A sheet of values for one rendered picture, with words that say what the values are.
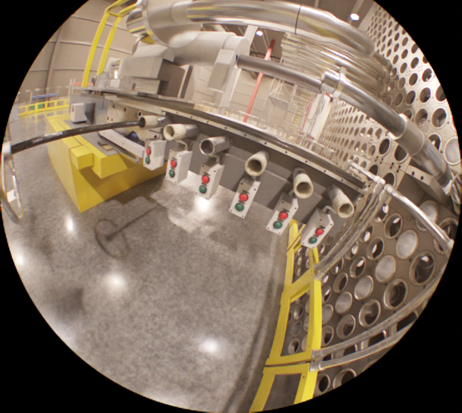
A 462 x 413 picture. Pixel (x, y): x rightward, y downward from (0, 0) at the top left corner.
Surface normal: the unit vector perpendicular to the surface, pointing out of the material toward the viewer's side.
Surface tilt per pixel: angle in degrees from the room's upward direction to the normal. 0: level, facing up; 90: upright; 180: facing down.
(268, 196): 90
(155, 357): 0
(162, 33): 90
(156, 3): 90
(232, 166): 90
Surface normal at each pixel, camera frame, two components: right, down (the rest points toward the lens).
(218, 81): -0.33, 0.32
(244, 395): 0.30, -0.85
